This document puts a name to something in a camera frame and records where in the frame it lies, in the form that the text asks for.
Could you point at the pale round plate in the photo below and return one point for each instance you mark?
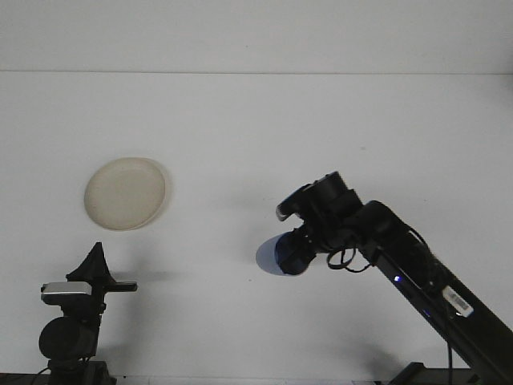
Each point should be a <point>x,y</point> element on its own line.
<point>124,194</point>

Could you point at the pale blue cup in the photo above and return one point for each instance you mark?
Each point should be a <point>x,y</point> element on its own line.
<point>266,256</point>

